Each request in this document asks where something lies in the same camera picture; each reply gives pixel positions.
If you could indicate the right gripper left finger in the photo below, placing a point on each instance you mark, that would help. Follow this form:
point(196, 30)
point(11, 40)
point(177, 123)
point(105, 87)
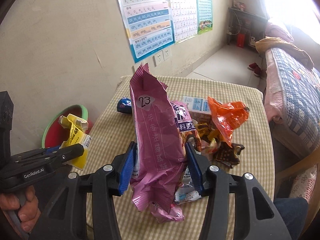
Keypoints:
point(64, 216)

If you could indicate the yellow carton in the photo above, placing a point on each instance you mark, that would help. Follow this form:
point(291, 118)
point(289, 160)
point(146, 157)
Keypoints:
point(77, 135)

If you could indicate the orange plastic wrapper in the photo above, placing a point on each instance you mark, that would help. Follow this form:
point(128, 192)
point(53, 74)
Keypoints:
point(227, 117)

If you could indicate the large pink snack bag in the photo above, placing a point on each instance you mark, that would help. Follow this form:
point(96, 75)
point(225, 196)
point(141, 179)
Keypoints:
point(160, 158)

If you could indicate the green red trash basin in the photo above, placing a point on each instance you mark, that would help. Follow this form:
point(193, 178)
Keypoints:
point(55, 134)

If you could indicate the person's left hand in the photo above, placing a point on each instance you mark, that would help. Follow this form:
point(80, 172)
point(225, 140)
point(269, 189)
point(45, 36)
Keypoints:
point(28, 213)

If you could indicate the wooden chair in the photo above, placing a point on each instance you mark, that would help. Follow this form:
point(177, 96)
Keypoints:
point(305, 178)

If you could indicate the blue white crumpled packet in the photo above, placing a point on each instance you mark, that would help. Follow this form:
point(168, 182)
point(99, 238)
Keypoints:
point(186, 191)

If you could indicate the small pink crumpled wrapper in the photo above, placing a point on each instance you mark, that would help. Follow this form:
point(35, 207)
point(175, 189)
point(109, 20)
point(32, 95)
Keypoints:
point(175, 213)

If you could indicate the brown yellow snack wrappers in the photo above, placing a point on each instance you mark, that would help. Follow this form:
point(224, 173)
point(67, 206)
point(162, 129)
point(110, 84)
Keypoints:
point(207, 140)

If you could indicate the checkered beige tablecloth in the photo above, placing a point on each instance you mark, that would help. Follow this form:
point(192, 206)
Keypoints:
point(251, 152)

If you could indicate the purple snack bag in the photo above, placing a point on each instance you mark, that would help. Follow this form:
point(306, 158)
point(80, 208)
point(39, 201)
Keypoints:
point(182, 117)

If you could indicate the dark blue small wrapper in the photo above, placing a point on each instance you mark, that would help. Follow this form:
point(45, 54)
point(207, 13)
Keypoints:
point(124, 106)

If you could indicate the blue white milk carton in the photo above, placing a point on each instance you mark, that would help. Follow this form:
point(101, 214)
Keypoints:
point(196, 104)

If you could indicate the bed with plaid quilt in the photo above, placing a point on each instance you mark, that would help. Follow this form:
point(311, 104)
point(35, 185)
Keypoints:
point(291, 97)

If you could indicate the red slippers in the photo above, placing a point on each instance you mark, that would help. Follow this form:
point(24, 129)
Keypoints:
point(255, 68)

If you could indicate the mustard yellow blanket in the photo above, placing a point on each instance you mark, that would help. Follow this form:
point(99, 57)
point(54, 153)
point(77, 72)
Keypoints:
point(275, 42)

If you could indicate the dark wooden shelf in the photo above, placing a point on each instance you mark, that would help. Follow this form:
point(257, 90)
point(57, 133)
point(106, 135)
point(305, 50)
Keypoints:
point(245, 29)

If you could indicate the green chart poster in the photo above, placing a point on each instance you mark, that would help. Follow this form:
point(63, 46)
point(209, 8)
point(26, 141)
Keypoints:
point(204, 16)

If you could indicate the white chart poster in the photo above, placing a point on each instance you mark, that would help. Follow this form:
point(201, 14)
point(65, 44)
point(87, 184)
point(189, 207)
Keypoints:
point(184, 16)

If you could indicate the white wall sockets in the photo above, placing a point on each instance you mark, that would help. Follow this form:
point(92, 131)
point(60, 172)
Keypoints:
point(162, 56)

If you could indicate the pinyin wall poster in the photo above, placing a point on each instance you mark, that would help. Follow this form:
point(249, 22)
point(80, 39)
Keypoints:
point(149, 26)

